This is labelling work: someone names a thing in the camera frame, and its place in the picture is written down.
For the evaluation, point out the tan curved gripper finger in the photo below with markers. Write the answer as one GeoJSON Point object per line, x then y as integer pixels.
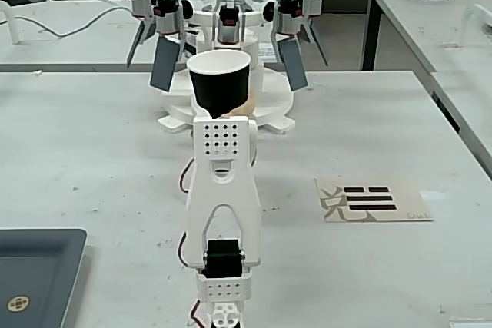
{"type": "Point", "coordinates": [246, 108]}

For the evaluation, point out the black paper cup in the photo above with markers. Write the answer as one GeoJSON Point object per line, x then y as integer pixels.
{"type": "Point", "coordinates": [219, 86]}

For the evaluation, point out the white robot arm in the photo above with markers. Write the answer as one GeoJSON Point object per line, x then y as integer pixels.
{"type": "Point", "coordinates": [223, 197]}

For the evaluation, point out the white printed label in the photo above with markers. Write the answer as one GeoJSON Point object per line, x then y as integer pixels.
{"type": "Point", "coordinates": [267, 52]}

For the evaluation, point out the printed paper mat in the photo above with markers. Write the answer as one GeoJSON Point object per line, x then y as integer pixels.
{"type": "Point", "coordinates": [407, 189]}

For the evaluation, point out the white carousel machine base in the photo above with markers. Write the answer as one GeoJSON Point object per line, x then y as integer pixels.
{"type": "Point", "coordinates": [269, 105]}

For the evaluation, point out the black table leg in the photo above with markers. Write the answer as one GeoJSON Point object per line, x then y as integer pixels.
{"type": "Point", "coordinates": [371, 36]}

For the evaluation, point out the white bent stand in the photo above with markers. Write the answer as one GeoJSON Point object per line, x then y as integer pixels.
{"type": "Point", "coordinates": [13, 24]}

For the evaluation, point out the grey plastic tray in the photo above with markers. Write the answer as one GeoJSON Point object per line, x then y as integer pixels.
{"type": "Point", "coordinates": [38, 266]}

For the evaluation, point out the white flat box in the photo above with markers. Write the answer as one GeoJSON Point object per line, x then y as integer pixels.
{"type": "Point", "coordinates": [471, 323]}

